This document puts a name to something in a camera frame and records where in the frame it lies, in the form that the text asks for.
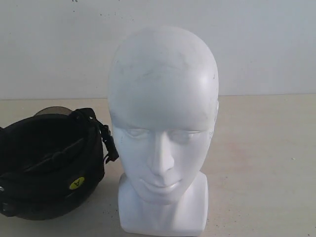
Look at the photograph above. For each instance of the white mannequin head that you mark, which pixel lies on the white mannequin head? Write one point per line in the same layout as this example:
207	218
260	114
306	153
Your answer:
163	102

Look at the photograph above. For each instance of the black helmet with tinted visor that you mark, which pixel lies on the black helmet with tinted visor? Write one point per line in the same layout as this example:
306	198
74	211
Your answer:
50	163

